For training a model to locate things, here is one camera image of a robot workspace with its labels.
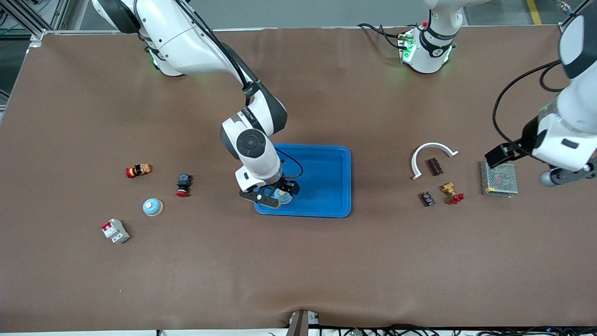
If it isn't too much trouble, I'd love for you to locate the brass valve red handle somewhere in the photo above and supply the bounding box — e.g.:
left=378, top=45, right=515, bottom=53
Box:
left=442, top=182, right=465, bottom=205

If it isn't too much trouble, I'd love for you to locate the orange red emergency button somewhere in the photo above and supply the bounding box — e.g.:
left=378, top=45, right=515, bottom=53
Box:
left=125, top=163, right=152, bottom=179

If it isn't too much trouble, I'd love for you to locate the brown table mat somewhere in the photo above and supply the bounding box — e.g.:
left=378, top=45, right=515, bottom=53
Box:
left=0, top=26, right=597, bottom=333

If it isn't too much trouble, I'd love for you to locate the metal mesh power supply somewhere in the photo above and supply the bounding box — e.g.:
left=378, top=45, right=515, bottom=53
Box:
left=480, top=159, right=519, bottom=198

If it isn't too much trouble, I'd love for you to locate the blue plastic tray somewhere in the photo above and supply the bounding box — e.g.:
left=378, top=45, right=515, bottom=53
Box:
left=254, top=143, right=352, bottom=218

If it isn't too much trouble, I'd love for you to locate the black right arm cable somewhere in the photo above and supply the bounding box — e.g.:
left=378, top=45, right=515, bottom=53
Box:
left=187, top=0, right=304, bottom=179

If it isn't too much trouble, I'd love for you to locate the aluminium frame post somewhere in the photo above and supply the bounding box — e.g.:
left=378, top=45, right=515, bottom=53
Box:
left=556, top=0, right=583, bottom=34
left=0, top=0, right=70, bottom=47

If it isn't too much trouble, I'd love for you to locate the white red circuit breaker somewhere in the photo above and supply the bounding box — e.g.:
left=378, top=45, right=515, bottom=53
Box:
left=101, top=218, right=131, bottom=244

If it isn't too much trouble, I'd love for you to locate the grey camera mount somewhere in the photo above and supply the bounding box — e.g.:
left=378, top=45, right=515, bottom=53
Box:
left=285, top=310, right=320, bottom=336

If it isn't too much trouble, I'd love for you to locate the white curved plastic bracket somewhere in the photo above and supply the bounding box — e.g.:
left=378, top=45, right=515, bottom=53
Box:
left=411, top=142, right=459, bottom=181

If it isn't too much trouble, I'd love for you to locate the black base cable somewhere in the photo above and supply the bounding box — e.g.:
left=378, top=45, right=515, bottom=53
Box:
left=358, top=22, right=411, bottom=49

